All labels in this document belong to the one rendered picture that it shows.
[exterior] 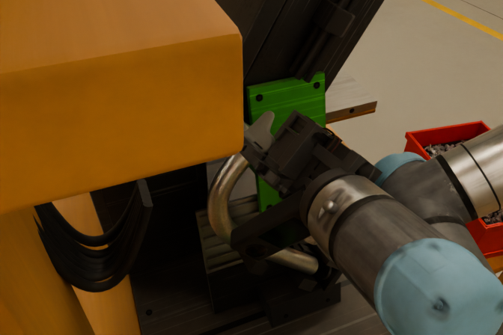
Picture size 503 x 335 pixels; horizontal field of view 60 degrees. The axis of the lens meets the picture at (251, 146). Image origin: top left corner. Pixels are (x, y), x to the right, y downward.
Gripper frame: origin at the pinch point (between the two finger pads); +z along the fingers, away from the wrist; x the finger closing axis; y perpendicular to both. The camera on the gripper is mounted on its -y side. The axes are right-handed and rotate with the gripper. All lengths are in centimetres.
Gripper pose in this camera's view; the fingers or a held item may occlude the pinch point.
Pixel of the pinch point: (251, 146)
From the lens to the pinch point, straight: 57.9
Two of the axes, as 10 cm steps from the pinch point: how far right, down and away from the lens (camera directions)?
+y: 6.0, -8.0, -1.0
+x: -7.2, -4.8, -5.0
